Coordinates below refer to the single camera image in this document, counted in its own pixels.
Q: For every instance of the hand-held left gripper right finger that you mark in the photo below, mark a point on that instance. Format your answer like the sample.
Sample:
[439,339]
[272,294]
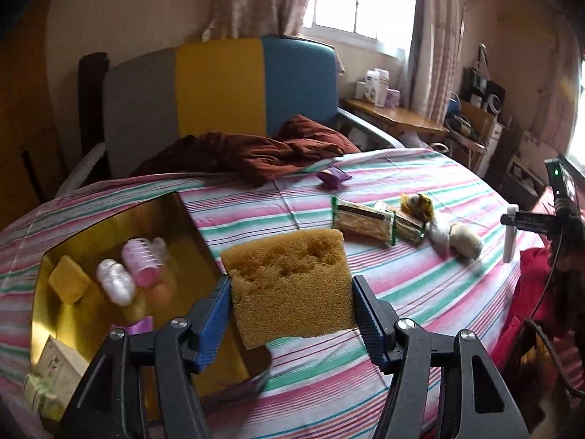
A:
[368,324]

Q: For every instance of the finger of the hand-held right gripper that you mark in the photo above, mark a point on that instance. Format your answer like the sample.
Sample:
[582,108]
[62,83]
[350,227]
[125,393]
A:
[534,222]

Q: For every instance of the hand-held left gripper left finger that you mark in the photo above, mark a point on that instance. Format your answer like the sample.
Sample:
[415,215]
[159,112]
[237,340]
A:
[215,324]

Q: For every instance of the peach makeup puff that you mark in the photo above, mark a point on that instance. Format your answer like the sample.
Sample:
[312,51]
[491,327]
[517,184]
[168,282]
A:
[162,295]

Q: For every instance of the purple packet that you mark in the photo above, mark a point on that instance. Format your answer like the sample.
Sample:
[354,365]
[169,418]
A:
[333,178]
[137,326]

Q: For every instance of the large brown sponge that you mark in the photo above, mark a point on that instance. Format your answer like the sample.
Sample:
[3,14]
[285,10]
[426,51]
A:
[288,283]

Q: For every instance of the pink hair roller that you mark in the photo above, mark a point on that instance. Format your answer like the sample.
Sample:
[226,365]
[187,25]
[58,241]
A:
[144,263]

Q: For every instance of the green-edged snack packet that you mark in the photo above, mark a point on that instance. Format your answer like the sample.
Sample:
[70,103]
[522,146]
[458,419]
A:
[363,219]
[409,226]

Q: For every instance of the white bottle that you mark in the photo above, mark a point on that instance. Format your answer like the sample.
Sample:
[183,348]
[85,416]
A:
[116,281]

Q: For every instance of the gold tin box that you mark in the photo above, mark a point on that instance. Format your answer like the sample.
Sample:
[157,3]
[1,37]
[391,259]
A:
[151,224]

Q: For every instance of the small yellow sponge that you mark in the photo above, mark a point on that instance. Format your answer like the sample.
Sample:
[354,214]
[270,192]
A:
[68,280]

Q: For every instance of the beige cardboard box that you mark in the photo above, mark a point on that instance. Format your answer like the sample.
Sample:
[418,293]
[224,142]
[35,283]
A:
[59,366]

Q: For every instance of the cream round puff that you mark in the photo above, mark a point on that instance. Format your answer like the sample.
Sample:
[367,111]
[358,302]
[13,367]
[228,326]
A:
[467,240]

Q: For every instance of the red garment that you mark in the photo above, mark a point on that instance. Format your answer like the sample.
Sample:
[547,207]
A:
[530,292]

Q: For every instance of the silver grey pouch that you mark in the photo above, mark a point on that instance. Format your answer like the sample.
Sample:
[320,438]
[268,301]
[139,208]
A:
[439,238]

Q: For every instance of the cluttered shelf unit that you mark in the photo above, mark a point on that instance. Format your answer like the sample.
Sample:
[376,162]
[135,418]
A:
[480,114]

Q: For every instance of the yellow-haired doll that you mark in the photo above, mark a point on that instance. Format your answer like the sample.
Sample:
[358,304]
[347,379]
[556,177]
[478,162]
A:
[417,203]

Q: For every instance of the wooden desk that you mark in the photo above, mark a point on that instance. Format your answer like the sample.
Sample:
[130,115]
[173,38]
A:
[397,116]

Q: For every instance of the dark red blanket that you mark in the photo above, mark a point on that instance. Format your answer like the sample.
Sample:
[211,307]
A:
[265,151]

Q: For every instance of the white containers on desk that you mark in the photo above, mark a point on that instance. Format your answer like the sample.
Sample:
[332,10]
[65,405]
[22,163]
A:
[377,87]

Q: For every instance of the grey yellow blue headboard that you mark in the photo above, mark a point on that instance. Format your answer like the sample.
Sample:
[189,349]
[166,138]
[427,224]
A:
[219,91]

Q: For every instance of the black rolled mat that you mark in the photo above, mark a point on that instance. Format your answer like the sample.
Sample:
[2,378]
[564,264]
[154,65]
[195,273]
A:
[93,109]

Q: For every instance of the wooden wardrobe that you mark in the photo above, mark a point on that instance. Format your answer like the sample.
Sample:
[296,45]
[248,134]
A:
[27,137]

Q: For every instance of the window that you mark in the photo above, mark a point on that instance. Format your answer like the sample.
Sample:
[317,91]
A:
[361,0]

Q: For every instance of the grey bed rail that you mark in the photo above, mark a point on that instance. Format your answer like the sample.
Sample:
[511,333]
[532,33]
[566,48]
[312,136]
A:
[82,169]
[370,130]

